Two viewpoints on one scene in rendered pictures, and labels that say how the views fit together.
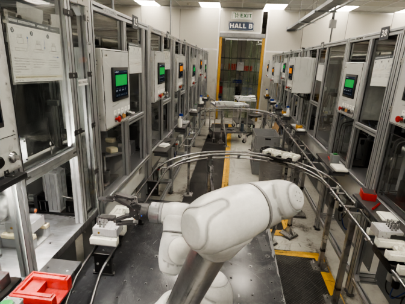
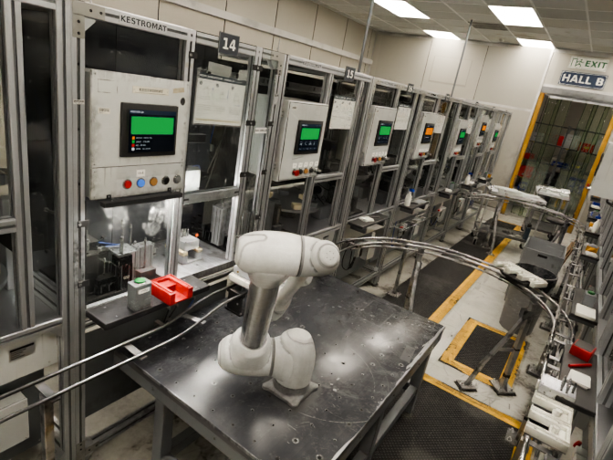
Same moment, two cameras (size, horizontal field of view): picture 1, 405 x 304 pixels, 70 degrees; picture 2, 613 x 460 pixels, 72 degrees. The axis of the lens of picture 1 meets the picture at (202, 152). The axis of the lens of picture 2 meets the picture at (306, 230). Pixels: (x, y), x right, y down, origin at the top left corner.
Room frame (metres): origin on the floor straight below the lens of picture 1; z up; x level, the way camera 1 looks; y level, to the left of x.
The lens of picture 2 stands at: (-0.42, -0.68, 1.91)
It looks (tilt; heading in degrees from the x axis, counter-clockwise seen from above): 19 degrees down; 26
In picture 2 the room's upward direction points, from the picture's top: 10 degrees clockwise
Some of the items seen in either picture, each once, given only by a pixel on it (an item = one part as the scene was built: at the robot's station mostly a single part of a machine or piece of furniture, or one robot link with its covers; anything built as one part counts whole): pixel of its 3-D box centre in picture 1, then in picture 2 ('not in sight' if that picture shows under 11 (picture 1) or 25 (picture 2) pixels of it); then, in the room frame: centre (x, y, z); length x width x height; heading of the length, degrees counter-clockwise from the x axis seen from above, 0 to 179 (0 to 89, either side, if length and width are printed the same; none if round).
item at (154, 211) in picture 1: (156, 212); not in sight; (1.13, 0.19, 1.12); 0.09 x 0.06 x 0.09; 175
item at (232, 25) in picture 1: (241, 26); (582, 79); (9.30, -0.97, 2.81); 0.75 x 0.04 x 0.25; 85
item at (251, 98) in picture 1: (244, 112); (545, 214); (7.93, -1.10, 0.48); 0.84 x 0.58 x 0.97; 3
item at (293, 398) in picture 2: not in sight; (294, 380); (0.97, -0.07, 0.71); 0.22 x 0.18 x 0.06; 175
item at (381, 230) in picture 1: (387, 227); (558, 386); (1.43, -1.04, 0.92); 0.13 x 0.10 x 0.09; 85
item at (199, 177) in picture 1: (216, 151); (470, 255); (5.78, -0.28, 0.01); 5.85 x 0.59 x 0.01; 175
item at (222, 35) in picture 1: (238, 78); (556, 161); (9.35, -1.03, 1.31); 1.36 x 0.10 x 2.62; 85
